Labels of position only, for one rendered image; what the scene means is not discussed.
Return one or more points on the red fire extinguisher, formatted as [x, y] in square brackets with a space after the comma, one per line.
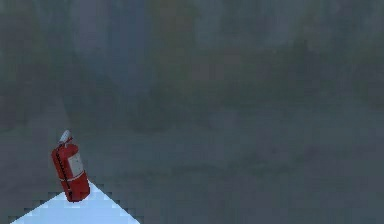
[71, 173]

